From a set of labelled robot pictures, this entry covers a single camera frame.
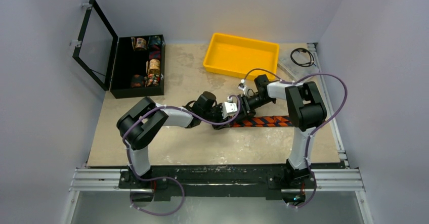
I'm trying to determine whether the black framed box lid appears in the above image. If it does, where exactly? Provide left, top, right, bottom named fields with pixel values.
left=71, top=0, right=119, bottom=91

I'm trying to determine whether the orange navy striped tie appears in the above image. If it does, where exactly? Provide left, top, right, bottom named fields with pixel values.
left=230, top=115, right=293, bottom=127

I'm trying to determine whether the black coiled cable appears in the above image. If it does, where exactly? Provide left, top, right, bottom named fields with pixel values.
left=289, top=48, right=316, bottom=68

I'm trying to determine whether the rolled tie colourful floral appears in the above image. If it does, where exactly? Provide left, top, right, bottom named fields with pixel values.
left=144, top=74, right=160, bottom=87

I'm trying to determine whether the rolled tie dark red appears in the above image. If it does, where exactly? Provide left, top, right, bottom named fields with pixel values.
left=130, top=74, right=146, bottom=88

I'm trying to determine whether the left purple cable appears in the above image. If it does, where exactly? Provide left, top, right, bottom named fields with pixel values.
left=122, top=94, right=243, bottom=216

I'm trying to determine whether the rolled tie dark blue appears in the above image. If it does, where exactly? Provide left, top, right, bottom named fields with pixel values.
left=147, top=35, right=162, bottom=51

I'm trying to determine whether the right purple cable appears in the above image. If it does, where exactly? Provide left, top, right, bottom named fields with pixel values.
left=242, top=68, right=349, bottom=210

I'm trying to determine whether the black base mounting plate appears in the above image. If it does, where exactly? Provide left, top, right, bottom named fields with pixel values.
left=118, top=163, right=315, bottom=204

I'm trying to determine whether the rolled tie red navy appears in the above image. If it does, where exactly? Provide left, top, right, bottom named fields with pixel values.
left=148, top=50, right=161, bottom=61

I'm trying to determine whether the purple cable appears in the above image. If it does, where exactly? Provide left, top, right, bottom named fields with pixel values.
left=122, top=94, right=243, bottom=216
left=242, top=68, right=349, bottom=210

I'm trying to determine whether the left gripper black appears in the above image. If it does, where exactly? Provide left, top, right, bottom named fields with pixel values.
left=201, top=103, right=230, bottom=130

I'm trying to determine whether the aluminium rail frame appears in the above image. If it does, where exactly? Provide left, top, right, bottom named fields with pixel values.
left=62, top=42, right=374, bottom=224

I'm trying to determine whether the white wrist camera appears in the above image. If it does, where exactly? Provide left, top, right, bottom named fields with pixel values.
left=221, top=95, right=238, bottom=119
left=238, top=79, right=254, bottom=97

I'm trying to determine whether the clear plastic parts box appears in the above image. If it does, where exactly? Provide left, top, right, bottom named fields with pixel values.
left=278, top=48, right=320, bottom=81

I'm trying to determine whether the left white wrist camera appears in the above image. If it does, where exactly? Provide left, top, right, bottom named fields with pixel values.
left=221, top=95, right=238, bottom=119

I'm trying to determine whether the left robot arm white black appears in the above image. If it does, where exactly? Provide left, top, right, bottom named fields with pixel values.
left=116, top=92, right=230, bottom=188

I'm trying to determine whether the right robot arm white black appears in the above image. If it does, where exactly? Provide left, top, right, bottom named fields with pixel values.
left=234, top=74, right=327, bottom=187

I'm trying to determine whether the yellow plastic tray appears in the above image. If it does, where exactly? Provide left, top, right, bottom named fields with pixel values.
left=203, top=33, right=280, bottom=80

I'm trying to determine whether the black tie storage box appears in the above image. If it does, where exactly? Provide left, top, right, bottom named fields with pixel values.
left=110, top=34, right=166, bottom=99

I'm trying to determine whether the rolled tie orange floral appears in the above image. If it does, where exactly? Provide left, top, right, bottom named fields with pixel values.
left=131, top=37, right=147, bottom=51

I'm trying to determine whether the rolled tie beige patterned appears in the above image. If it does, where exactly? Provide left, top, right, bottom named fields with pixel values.
left=146, top=59, right=161, bottom=75

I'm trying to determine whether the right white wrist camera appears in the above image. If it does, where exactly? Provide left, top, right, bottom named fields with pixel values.
left=238, top=79, right=254, bottom=97

